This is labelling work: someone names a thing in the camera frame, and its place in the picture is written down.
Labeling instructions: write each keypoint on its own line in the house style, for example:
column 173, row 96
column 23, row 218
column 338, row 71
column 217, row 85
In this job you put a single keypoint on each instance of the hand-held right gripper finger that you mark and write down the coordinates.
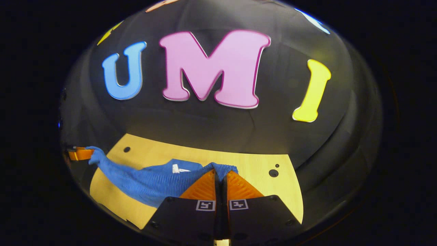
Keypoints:
column 218, row 191
column 225, row 191

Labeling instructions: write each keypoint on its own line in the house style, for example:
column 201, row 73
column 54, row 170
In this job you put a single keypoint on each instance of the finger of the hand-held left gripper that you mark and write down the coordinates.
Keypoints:
column 82, row 154

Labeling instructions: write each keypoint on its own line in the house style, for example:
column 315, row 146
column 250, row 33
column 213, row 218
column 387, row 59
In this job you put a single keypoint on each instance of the blue long-sleeved top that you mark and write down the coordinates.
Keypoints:
column 150, row 184

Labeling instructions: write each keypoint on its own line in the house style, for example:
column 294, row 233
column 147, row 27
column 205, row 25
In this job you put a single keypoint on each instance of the black backdrop cloth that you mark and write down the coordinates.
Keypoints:
column 222, row 126

